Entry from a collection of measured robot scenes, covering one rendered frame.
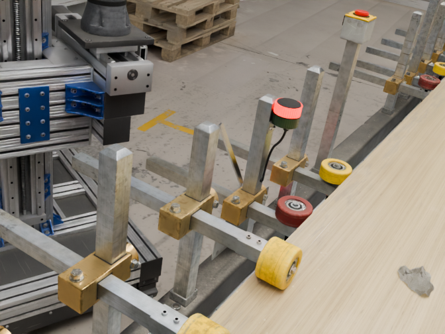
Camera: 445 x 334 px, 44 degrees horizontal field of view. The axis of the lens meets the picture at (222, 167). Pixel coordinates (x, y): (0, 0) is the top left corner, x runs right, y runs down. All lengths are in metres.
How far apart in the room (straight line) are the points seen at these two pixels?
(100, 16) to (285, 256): 1.02
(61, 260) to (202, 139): 0.32
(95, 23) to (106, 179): 0.96
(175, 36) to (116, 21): 2.95
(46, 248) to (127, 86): 0.81
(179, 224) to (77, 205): 1.39
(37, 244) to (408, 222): 0.80
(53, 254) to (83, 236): 1.28
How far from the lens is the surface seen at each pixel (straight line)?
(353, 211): 1.29
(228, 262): 1.37
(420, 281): 1.13
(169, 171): 1.39
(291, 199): 1.26
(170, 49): 4.68
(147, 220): 2.68
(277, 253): 0.97
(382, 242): 1.22
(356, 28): 1.63
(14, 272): 2.08
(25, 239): 0.98
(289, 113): 1.19
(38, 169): 1.96
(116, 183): 0.82
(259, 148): 1.26
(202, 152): 1.02
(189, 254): 1.15
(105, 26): 1.72
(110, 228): 0.87
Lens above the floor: 1.55
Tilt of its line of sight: 29 degrees down
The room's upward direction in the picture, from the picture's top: 9 degrees clockwise
